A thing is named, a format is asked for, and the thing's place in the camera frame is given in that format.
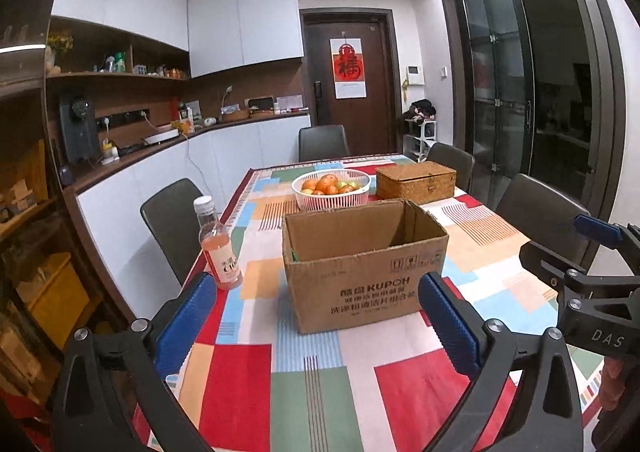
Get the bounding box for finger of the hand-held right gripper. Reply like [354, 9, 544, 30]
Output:
[518, 242, 640, 305]
[572, 213, 640, 277]

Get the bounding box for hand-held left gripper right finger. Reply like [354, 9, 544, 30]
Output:
[417, 272, 585, 452]

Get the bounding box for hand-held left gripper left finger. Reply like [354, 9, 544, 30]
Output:
[50, 272, 218, 452]

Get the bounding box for cardboard box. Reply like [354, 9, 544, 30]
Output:
[281, 198, 450, 335]

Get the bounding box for person's right hand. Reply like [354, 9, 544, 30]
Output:
[597, 357, 633, 413]

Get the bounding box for grey dining chair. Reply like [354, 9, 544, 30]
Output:
[495, 173, 593, 273]
[298, 125, 350, 163]
[140, 178, 206, 287]
[426, 142, 476, 195]

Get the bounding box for plastic drink bottle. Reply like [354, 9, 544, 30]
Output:
[193, 195, 244, 291]

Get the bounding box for colourful patchwork tablecloth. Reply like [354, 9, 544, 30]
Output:
[132, 154, 606, 452]

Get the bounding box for yellow storage bin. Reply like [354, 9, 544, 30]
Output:
[25, 252, 91, 350]

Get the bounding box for wicker basket box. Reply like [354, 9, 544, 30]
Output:
[375, 162, 457, 206]

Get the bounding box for white fruit basket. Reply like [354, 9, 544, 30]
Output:
[291, 169, 372, 213]

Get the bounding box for white shoe rack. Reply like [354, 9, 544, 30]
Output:
[402, 121, 438, 165]

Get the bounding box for white lower cabinets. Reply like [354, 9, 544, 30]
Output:
[75, 114, 312, 327]

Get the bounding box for white cabinets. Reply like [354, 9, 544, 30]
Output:
[75, 114, 312, 327]
[51, 0, 305, 79]

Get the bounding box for white flat appliance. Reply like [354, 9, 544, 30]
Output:
[142, 129, 181, 145]

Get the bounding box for pile of orange fruits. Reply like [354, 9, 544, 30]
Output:
[300, 173, 363, 196]

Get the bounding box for glass cabinet doors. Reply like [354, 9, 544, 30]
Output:
[440, 0, 626, 217]

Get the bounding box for black water dispenser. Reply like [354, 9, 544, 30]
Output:
[58, 90, 101, 165]

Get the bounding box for white upper cabinets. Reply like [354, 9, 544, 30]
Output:
[51, 0, 305, 79]

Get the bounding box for dark wooden door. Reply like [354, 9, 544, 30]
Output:
[300, 8, 403, 157]

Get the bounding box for yellow flower bouquet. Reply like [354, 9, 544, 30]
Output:
[46, 29, 75, 55]

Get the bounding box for red and white wall poster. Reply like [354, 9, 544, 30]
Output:
[330, 36, 367, 100]

